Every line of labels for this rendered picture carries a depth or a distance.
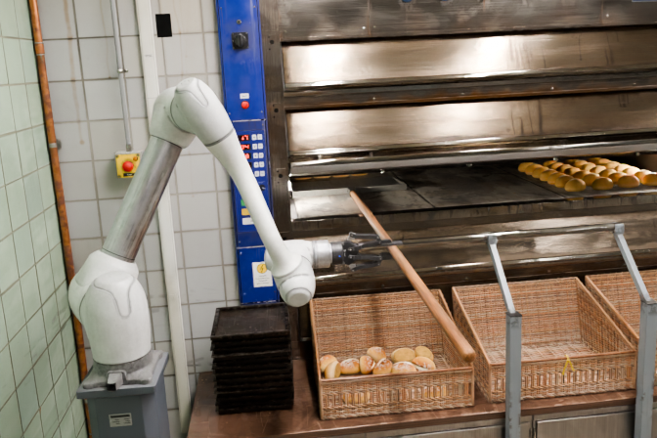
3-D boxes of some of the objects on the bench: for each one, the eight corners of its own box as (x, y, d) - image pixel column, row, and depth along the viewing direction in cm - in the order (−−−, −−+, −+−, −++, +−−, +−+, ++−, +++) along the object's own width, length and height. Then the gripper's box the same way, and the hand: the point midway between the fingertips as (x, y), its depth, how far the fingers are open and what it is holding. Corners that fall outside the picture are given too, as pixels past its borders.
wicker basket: (311, 359, 271) (307, 297, 266) (442, 348, 275) (441, 286, 270) (319, 422, 224) (314, 348, 218) (477, 408, 228) (476, 334, 222)
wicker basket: (450, 346, 277) (449, 285, 271) (576, 335, 281) (577, 275, 276) (487, 405, 229) (487, 332, 224) (638, 390, 234) (642, 319, 228)
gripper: (328, 227, 211) (399, 221, 213) (329, 273, 214) (400, 267, 216) (329, 232, 203) (404, 227, 206) (332, 281, 207) (405, 275, 209)
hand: (391, 248), depth 211 cm, fingers closed on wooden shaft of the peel, 3 cm apart
